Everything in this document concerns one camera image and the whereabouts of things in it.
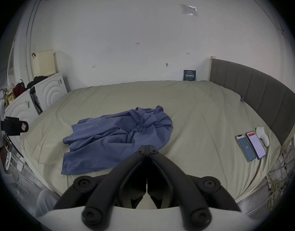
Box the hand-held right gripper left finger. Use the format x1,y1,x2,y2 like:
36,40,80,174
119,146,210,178
53,145,147,230

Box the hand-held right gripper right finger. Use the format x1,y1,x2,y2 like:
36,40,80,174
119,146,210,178
147,145,242,229

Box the white washing machine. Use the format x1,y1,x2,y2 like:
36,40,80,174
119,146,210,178
26,72,69,115
3,80,40,153

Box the blue shirt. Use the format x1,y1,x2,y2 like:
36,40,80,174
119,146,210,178
61,106,174,175

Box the person's legs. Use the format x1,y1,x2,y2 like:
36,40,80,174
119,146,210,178
36,189,61,218

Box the cream perforated board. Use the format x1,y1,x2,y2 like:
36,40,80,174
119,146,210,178
32,49,59,78

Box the phone with blue screen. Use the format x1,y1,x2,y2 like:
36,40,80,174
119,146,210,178
235,135,257,163

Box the bed with pale green sheet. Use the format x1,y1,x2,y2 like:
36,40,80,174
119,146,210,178
20,80,283,203

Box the phone with white screen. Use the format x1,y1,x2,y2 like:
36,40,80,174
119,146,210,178
245,130,267,160

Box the white hand controller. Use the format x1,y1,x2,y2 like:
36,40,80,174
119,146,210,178
255,126,270,147

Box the dark blue card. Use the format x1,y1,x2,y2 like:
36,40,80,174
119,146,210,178
183,69,197,81

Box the grey padded headboard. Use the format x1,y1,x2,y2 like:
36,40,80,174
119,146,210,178
209,56,295,147

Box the yellow cable bundle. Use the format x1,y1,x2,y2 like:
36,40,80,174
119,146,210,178
266,172,291,212

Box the paper label on wall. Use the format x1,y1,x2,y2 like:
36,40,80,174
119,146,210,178
180,4,198,17

